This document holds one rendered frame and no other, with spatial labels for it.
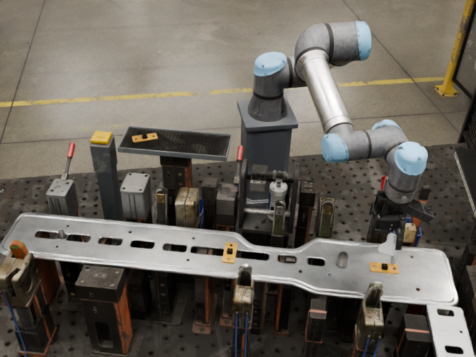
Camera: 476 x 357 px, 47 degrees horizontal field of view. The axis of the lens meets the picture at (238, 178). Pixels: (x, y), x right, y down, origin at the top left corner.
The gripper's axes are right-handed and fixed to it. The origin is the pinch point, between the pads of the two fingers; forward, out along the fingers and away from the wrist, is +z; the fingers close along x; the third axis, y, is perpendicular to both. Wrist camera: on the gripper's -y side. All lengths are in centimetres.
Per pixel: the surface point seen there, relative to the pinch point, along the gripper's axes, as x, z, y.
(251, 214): -25.1, 17.3, 39.0
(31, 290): 10, 14, 103
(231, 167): -84, 50, 46
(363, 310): 19.4, 4.8, 9.4
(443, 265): -1.1, 10.7, -19.0
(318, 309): 16.0, 10.4, 20.5
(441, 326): 21.0, 8.5, -12.2
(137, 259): 0, 12, 73
